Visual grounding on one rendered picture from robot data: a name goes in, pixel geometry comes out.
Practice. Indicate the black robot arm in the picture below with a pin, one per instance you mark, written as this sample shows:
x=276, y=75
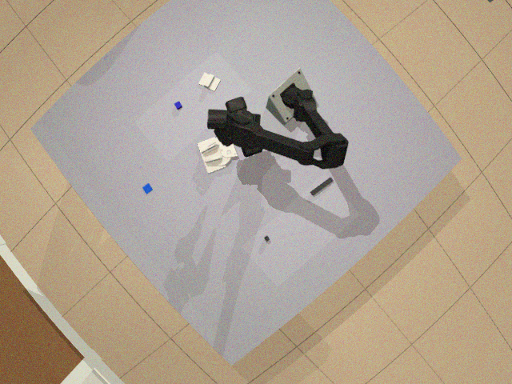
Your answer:
x=243, y=129

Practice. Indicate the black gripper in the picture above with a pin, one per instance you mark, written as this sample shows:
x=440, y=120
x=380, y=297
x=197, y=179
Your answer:
x=235, y=105

